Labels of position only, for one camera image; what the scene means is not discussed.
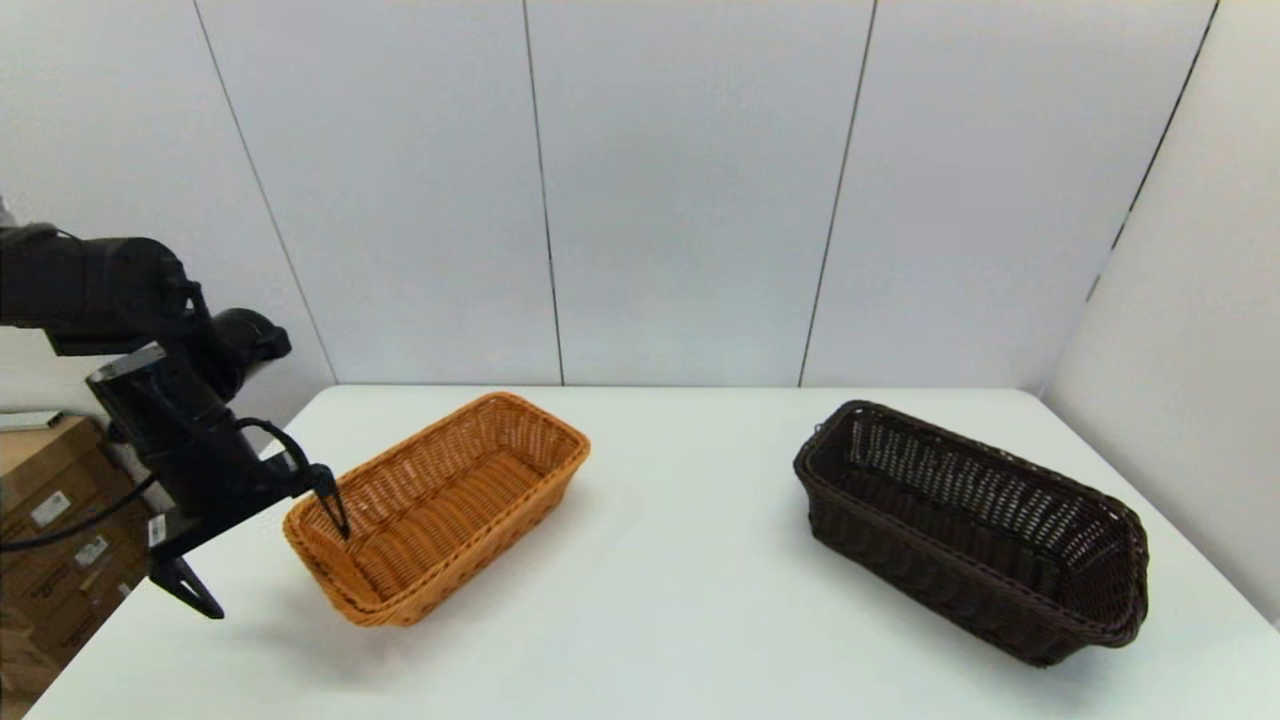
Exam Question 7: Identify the brown cardboard box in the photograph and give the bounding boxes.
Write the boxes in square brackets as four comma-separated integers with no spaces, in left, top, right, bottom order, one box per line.
[0,545,161,701]
[0,455,166,606]
[0,418,113,506]

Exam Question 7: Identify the dark brown wicker basket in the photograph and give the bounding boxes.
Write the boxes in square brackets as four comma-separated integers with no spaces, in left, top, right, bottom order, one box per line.
[793,400,1150,668]

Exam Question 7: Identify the orange wicker basket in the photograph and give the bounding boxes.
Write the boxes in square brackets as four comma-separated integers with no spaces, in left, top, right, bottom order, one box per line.
[282,390,592,628]

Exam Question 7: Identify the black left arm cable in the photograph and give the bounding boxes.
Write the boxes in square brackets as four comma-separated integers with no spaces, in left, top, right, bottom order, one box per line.
[0,417,313,553]

